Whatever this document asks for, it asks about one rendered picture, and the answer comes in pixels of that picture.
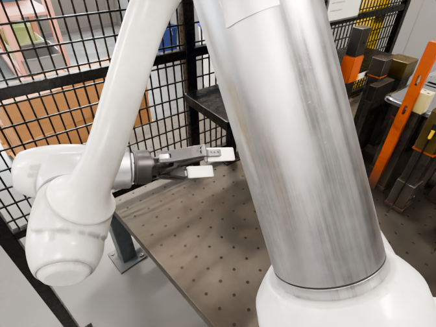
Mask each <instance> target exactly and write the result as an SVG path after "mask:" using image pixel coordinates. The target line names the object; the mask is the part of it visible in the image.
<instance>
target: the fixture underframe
mask: <svg viewBox="0 0 436 327"><path fill-rule="evenodd" d="M109 233H110V235H111V238H112V241H113V243H114V246H115V250H113V251H112V252H110V253H109V254H108V256H109V258H110V259H111V260H112V262H113V263H114V265H115V266H116V267H117V269H118V270H119V272H120V273H121V274H123V273H124V272H126V271H127V270H129V269H130V268H132V267H133V266H135V265H136V264H137V263H139V262H140V261H142V260H144V259H145V258H146V257H147V255H146V253H144V251H143V250H142V249H141V247H140V246H139V245H138V244H137V243H136V242H135V241H134V239H132V237H131V235H130V233H129V232H128V231H127V229H126V228H125V227H124V226H123V225H122V224H121V223H120V222H119V220H118V219H117V218H116V216H115V215H114V214H113V216H112V220H111V223H110V228H109Z"/></svg>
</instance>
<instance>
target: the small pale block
mask: <svg viewBox="0 0 436 327"><path fill-rule="evenodd" d="M434 95H435V92H433V91H429V90H425V89H422V90H421V93H420V95H419V96H418V99H417V101H416V103H415V105H414V107H413V109H412V112H411V114H410V116H409V118H408V120H407V123H406V125H405V127H404V129H403V131H402V133H401V135H400V137H399V139H398V142H397V144H396V146H395V148H394V151H393V153H392V155H391V157H390V158H389V161H388V163H387V165H386V167H385V170H384V172H383V174H382V176H381V178H380V181H379V182H378V185H377V186H376V187H377V188H379V189H381V190H382V191H384V190H385V189H387V188H388V187H389V184H388V183H389V181H390V179H391V177H392V175H393V173H394V171H395V169H396V167H397V165H398V163H399V161H400V159H401V157H402V155H403V153H404V151H405V149H406V147H407V145H408V143H409V141H410V139H411V137H412V135H413V133H414V131H415V129H416V127H417V125H418V123H419V121H420V119H421V117H422V115H423V114H425V113H426V111H427V109H428V107H429V105H430V103H431V101H432V99H433V97H434Z"/></svg>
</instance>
